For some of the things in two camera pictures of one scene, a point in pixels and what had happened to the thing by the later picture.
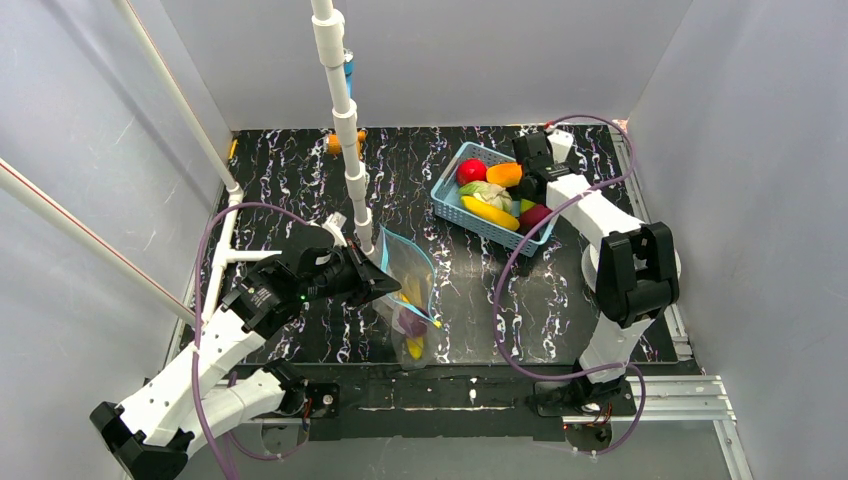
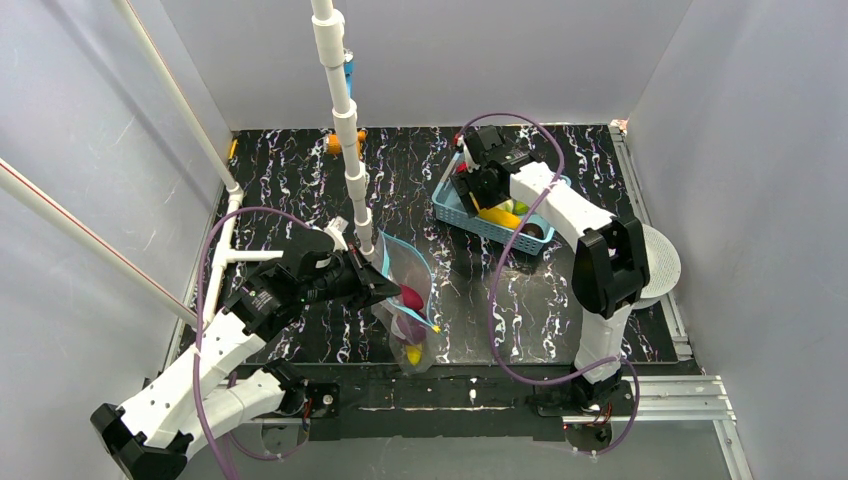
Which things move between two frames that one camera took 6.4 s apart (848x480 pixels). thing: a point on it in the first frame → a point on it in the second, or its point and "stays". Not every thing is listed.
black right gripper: x=530 y=183 → x=482 y=176
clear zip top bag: x=415 y=330 stays
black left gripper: x=357 y=276 stays
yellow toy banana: x=490 y=214 stays
